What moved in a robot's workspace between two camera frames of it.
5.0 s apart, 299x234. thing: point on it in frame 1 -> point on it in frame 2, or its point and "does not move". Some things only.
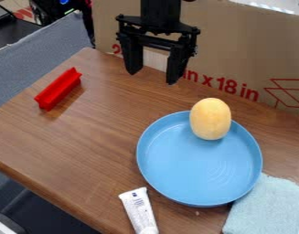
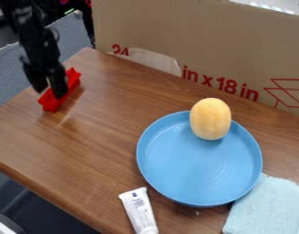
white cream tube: [138, 209] does not move
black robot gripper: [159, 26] -> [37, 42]
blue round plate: [192, 171] does not move
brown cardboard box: [250, 48] does not move
